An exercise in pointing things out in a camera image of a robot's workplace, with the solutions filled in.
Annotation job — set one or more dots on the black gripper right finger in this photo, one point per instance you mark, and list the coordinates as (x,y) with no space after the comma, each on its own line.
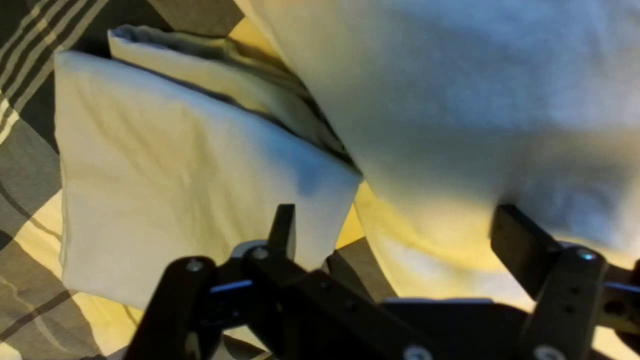
(522,247)

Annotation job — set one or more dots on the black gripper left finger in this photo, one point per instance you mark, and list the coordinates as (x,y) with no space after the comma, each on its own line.
(282,232)

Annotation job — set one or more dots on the grey pillow case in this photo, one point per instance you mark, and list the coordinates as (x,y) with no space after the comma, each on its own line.
(177,145)

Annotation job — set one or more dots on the white pillow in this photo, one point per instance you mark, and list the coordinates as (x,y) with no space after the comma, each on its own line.
(453,106)

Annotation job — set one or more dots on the plaid checkered comforter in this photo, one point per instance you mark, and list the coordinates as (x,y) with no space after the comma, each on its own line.
(41,319)

